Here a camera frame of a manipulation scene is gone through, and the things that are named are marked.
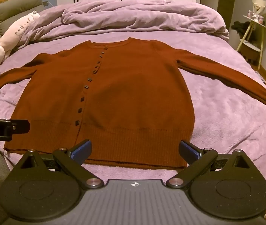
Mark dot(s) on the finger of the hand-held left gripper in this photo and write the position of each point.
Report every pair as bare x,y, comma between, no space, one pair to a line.
21,126

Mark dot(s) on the pale yellow side table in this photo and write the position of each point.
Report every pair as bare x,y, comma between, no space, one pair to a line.
262,27

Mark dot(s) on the dark cloth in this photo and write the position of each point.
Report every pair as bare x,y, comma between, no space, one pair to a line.
242,29

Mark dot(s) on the brown door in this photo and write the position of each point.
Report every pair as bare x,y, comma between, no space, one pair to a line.
226,2

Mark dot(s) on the grey padded headboard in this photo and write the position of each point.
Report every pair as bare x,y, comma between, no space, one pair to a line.
13,11

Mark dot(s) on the rumpled purple duvet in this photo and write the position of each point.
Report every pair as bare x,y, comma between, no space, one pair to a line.
135,16

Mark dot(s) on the rust brown buttoned cardigan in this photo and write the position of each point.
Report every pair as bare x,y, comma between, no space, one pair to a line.
135,86

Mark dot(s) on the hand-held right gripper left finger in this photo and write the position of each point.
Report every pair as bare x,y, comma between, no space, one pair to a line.
82,150

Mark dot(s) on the wrapped flower bouquet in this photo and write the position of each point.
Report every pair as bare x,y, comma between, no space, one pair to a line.
259,5

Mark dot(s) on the purple bed sheet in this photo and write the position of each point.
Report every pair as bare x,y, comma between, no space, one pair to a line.
229,121

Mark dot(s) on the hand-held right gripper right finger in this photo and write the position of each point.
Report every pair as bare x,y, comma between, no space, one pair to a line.
189,150

